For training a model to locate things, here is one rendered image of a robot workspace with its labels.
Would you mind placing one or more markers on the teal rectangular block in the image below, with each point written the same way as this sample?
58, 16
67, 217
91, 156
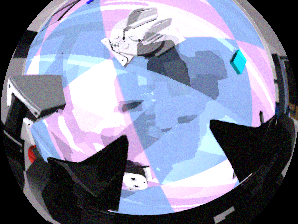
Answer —
238, 62

